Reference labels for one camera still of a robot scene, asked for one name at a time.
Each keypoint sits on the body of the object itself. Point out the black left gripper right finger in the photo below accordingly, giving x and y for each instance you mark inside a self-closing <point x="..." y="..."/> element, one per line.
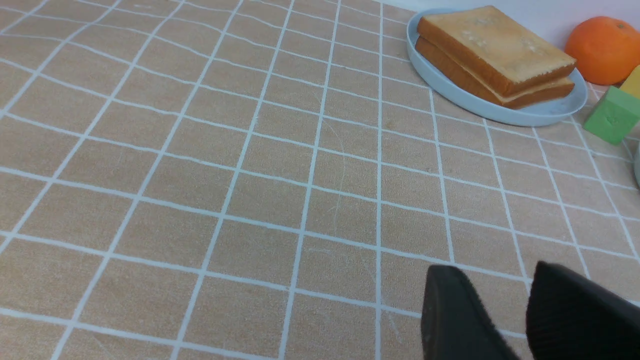
<point x="569" y="317"/>

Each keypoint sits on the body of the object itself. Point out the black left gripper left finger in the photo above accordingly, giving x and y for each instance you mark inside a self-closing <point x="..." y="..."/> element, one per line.
<point x="455" y="324"/>

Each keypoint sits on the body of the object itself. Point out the toast slice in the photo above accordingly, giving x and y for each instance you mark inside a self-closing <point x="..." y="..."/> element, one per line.
<point x="506" y="56"/>
<point x="468" y="82"/>

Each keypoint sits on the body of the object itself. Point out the green cube block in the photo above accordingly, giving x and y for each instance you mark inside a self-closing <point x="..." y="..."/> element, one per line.
<point x="614" y="116"/>

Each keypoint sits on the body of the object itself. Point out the light blue plate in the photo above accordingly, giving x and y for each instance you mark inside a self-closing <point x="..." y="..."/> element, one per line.
<point x="542" y="114"/>

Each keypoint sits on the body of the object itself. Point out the yellow cube block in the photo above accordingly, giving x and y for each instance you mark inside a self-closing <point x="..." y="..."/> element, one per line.
<point x="632" y="83"/>

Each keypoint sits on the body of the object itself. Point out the orange fruit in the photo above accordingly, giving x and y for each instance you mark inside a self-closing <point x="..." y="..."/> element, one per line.
<point x="606" y="49"/>

